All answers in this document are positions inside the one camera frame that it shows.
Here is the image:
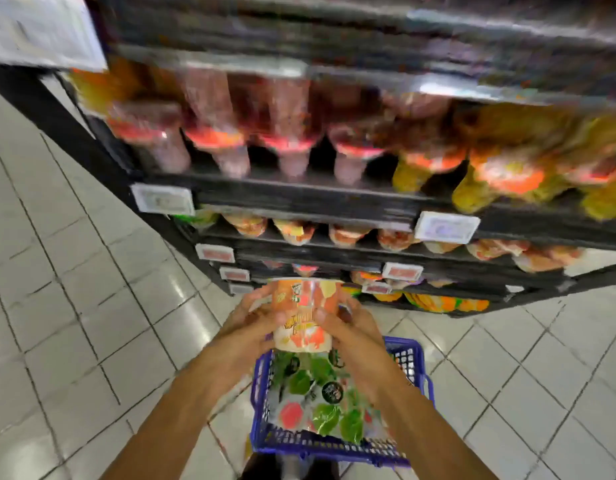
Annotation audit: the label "person's right forearm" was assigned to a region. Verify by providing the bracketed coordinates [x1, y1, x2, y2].
[375, 379, 498, 480]

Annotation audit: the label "black low shelf rack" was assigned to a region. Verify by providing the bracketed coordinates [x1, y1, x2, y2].
[0, 0, 616, 319]

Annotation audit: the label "person's left forearm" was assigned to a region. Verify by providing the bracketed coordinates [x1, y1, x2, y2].
[100, 362, 249, 480]

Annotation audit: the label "large yellow jelly tubs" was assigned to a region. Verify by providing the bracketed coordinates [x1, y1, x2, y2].
[69, 55, 141, 118]

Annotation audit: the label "person's left leg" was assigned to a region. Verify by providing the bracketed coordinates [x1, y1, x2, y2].
[240, 454, 284, 480]

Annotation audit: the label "person's left hand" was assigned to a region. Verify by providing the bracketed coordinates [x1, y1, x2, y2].
[203, 286, 289, 391]

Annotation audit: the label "person's right leg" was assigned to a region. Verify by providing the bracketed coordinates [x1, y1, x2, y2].
[300, 457, 341, 480]

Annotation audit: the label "blue plastic shopping basket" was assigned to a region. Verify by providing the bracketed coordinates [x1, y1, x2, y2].
[249, 336, 436, 469]

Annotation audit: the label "person's leg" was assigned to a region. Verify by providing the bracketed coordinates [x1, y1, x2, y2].
[240, 454, 284, 480]
[300, 457, 341, 480]

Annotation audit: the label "red jelly bag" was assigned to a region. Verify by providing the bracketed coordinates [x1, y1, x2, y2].
[277, 400, 308, 431]

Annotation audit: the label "green jelly bag black label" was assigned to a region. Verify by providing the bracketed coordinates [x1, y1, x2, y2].
[270, 352, 338, 395]
[307, 374, 371, 445]

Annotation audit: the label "person's right hand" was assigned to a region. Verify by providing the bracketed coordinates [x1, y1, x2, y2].
[313, 292, 406, 403]

